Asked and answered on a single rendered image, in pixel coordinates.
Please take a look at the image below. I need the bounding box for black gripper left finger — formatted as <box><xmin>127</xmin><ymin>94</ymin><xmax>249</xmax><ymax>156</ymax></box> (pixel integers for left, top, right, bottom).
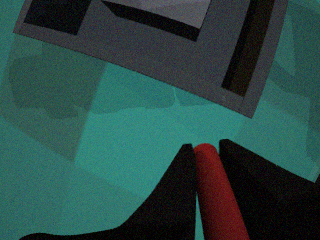
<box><xmin>19</xmin><ymin>143</ymin><xmax>197</xmax><ymax>240</ymax></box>

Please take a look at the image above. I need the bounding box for red peg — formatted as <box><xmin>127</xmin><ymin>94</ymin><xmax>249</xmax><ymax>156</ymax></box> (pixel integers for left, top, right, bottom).
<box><xmin>193</xmin><ymin>143</ymin><xmax>249</xmax><ymax>240</ymax></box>

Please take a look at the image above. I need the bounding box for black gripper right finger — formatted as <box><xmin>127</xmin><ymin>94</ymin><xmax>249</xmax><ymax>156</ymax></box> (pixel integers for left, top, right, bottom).
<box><xmin>219</xmin><ymin>139</ymin><xmax>320</xmax><ymax>240</ymax></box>

